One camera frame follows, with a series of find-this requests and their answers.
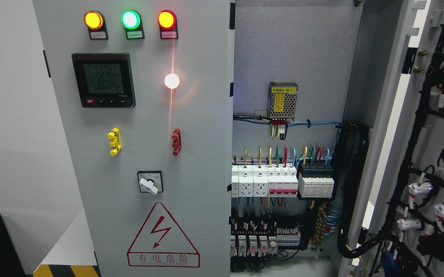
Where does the green indicator lamp left door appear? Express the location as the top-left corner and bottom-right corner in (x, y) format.
(121, 10), (145, 39)

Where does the yellow indicator lamp left door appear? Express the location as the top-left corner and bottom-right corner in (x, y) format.
(84, 10), (109, 40)

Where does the red terminal post pair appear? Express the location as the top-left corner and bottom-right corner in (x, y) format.
(171, 128), (182, 156)

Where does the black digital power meter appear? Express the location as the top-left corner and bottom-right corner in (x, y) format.
(72, 53), (135, 108)

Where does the black surge protector module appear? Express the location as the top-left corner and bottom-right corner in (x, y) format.
(298, 162), (336, 200)

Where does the yellow terminal post pair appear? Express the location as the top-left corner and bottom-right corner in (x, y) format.
(107, 128), (122, 156)

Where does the white DIN rail breaker row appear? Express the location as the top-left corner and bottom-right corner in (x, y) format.
(231, 164), (298, 198)

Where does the metal mesh power supply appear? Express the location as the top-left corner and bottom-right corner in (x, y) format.
(267, 81), (298, 119)

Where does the black wrapped cable loom right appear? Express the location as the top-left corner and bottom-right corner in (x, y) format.
(333, 123), (387, 259)

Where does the lower relay and breaker row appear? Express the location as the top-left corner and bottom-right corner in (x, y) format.
(229, 217), (301, 258)

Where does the grey cabinet door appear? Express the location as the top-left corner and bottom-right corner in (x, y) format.
(337, 0), (444, 277)
(33, 0), (234, 277)

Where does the red electrical hazard warning sticker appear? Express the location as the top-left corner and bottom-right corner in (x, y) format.
(127, 202), (200, 268)

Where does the white rotary selector switch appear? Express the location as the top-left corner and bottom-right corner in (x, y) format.
(137, 170), (164, 196)

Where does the red indicator lamp left door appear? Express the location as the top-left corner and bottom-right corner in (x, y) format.
(158, 10), (179, 39)

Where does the white glowing indicator lamp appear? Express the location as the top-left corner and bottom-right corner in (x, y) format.
(164, 73), (180, 90)

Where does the brass terminal bar right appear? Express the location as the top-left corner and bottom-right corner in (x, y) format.
(313, 202), (328, 248)

